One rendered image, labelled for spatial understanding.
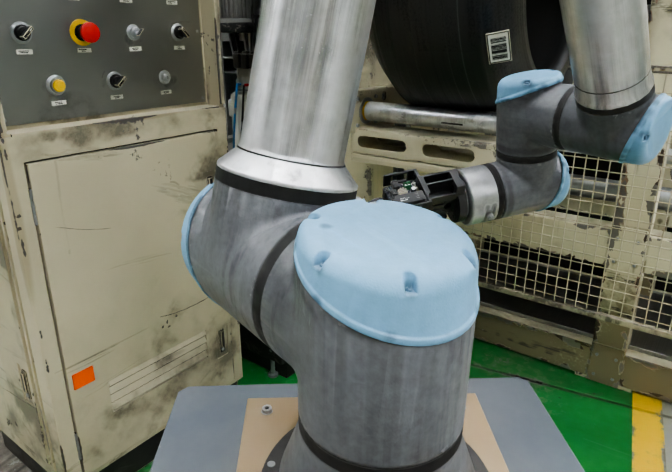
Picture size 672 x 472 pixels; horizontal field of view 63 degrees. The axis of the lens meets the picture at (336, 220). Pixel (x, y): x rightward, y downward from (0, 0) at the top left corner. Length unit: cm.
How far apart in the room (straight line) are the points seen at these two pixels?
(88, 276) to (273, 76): 86
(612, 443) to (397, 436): 139
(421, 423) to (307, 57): 33
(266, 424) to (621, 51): 57
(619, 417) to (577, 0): 144
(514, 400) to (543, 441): 8
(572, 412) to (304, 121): 150
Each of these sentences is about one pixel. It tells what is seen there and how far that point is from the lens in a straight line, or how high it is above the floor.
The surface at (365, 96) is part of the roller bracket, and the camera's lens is 132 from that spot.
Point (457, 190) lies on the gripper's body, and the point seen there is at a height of 85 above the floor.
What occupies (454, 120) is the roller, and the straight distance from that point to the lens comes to 119.
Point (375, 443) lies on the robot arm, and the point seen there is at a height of 78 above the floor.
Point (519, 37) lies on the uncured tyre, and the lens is 110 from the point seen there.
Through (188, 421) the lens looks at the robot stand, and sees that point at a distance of 78.
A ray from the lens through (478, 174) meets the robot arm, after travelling 86.
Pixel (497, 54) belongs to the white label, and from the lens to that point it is 107.
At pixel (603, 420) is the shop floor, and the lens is 188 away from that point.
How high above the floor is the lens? 108
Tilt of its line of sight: 19 degrees down
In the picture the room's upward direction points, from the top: straight up
